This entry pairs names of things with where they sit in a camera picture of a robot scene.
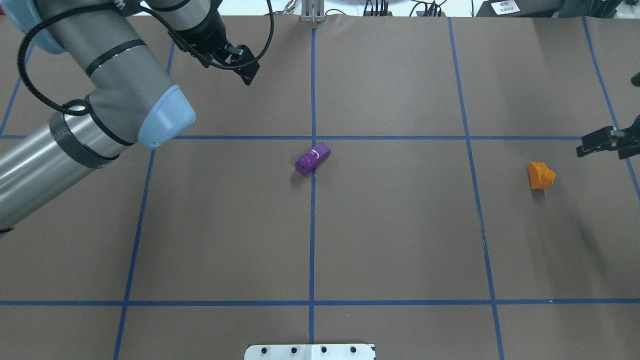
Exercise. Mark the orange trapezoid block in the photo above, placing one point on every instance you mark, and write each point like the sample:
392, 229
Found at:
541, 177

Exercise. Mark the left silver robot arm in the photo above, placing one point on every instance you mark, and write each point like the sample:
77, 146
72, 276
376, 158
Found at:
134, 99

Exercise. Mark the purple trapezoid block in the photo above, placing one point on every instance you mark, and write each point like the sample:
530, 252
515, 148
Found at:
309, 161

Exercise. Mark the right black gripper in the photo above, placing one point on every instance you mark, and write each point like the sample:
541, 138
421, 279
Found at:
601, 140

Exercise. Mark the aluminium frame post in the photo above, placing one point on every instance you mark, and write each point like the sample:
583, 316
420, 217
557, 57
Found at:
312, 11

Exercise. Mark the white camera pedestal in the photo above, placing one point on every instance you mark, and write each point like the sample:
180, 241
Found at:
327, 351

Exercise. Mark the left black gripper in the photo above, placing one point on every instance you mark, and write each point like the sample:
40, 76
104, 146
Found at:
204, 35

